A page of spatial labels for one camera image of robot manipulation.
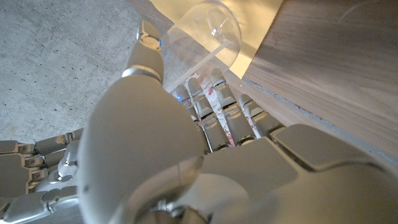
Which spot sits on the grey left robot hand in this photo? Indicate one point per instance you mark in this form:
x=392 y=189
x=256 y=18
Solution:
x=140 y=140

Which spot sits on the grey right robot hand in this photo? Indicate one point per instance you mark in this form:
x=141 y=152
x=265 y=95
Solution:
x=18 y=174

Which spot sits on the clear plastic dispenser bottle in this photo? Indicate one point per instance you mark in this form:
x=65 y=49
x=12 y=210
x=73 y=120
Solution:
x=205 y=34

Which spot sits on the yellow paper envelope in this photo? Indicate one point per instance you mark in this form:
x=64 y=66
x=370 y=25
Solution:
x=261 y=18

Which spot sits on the floral rose backdrop cloth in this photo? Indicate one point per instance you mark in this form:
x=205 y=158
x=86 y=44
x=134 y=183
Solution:
x=215 y=99

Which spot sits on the grey tape outline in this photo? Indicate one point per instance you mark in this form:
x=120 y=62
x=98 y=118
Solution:
x=311 y=116

